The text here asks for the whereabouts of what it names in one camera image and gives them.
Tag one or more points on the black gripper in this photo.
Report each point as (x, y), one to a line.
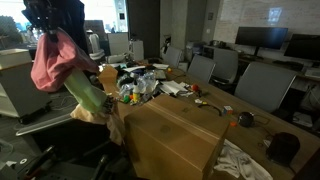
(50, 18)

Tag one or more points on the pink cloth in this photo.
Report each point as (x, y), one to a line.
(56, 63)

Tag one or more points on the light green cloth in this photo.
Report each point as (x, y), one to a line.
(85, 93)

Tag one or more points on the peach cloth orange print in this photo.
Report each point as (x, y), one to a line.
(113, 128)

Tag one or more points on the grey office chair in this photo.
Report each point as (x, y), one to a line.
(172, 56)
(66, 140)
(201, 68)
(263, 85)
(226, 63)

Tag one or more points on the black curtain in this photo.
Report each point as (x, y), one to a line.
(78, 26)

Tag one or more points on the white rounded object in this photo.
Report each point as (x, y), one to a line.
(95, 43)

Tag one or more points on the white square board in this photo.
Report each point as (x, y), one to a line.
(118, 43)

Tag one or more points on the small cardboard box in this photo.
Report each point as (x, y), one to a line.
(108, 75)

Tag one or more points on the small white cabinet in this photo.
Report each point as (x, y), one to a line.
(137, 50)

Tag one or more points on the green plastic object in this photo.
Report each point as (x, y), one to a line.
(126, 99)

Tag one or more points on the white bottle yellow label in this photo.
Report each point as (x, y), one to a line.
(136, 95)

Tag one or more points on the clear plastic bag pile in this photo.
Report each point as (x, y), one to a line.
(145, 83)

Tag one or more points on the yellow red toy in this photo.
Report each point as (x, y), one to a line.
(169, 70)

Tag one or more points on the white paper stack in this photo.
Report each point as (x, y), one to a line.
(173, 87)

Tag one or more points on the red orange ball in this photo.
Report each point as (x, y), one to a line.
(195, 88)

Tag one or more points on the large cardboard box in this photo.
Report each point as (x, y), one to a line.
(173, 140)

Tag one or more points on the rubik's cube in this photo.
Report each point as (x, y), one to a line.
(228, 110)

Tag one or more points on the small orange object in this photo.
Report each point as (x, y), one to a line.
(233, 124)

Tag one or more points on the black computer monitor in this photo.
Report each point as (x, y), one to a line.
(261, 37)
(303, 46)

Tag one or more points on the black round speaker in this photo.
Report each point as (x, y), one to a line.
(246, 119)

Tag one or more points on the white towel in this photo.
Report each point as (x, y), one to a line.
(236, 161)

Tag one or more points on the black keyboard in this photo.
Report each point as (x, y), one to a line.
(288, 65)

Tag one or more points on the black cylinder container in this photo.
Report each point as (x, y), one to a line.
(283, 150)

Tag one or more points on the long wooden wall desk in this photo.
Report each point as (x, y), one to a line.
(266, 62)

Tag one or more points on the wall whiteboard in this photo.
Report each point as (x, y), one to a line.
(293, 15)

